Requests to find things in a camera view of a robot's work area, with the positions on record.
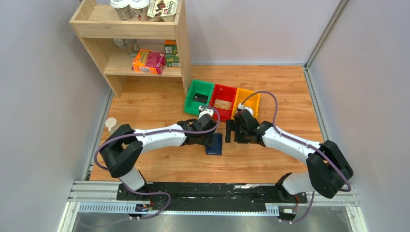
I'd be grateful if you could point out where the navy blue card holder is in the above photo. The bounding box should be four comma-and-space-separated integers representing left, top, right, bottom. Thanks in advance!
205, 133, 223, 155

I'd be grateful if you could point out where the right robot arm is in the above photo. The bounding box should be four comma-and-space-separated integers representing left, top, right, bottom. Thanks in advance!
225, 109, 354, 203

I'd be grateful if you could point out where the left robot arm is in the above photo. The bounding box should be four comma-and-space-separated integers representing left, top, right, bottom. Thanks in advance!
95, 113, 218, 201

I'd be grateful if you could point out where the gold card in bin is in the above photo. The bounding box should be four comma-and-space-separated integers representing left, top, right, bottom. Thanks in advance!
214, 99, 232, 110

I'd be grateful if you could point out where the black card in bin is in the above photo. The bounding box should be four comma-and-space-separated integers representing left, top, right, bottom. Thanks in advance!
192, 93, 208, 104

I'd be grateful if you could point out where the red plastic bin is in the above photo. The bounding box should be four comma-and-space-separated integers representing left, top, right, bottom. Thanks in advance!
209, 84, 237, 121

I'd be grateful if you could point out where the green plastic bin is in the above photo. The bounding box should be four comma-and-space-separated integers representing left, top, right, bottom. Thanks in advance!
184, 80, 214, 115

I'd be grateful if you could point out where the yellow plastic bin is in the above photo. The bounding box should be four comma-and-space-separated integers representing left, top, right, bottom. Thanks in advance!
231, 88, 261, 120

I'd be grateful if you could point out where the green juice carton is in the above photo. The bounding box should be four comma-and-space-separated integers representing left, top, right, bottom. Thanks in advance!
164, 40, 180, 68

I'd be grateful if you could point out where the orange pink snack box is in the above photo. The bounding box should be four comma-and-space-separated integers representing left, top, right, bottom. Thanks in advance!
132, 49, 166, 75

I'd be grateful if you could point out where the green liquid bottle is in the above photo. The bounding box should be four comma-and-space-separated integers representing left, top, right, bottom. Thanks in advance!
105, 117, 122, 134

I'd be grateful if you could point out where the clear bottle on shelf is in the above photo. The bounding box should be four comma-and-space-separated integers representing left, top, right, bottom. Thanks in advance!
113, 38, 140, 57

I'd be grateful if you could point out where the wooden shelf unit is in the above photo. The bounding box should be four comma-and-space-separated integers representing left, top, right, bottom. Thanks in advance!
70, 0, 192, 97

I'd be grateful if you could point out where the chocolate pudding cup pack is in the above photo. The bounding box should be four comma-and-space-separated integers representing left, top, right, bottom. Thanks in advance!
147, 0, 179, 22

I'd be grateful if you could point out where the white lidded cup right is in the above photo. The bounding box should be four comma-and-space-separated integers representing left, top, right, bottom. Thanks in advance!
130, 0, 150, 21

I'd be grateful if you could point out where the white lidded cup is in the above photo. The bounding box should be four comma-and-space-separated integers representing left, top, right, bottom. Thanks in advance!
130, 0, 150, 21
110, 0, 132, 21

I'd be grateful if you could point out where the white lidded cup left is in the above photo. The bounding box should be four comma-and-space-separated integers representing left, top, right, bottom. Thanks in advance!
110, 0, 132, 21

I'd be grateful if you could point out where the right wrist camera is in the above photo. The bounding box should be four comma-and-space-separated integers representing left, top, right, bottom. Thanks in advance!
237, 103, 254, 116

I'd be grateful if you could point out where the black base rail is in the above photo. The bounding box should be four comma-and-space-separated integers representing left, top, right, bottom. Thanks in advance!
117, 182, 307, 212

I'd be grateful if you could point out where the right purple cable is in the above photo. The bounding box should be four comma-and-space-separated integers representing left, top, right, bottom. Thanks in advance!
240, 91, 353, 224

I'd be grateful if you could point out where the purple cable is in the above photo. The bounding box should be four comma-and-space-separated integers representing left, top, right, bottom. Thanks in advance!
93, 105, 221, 221
240, 91, 353, 224

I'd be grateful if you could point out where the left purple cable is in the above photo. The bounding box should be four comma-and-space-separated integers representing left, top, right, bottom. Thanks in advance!
93, 105, 221, 221

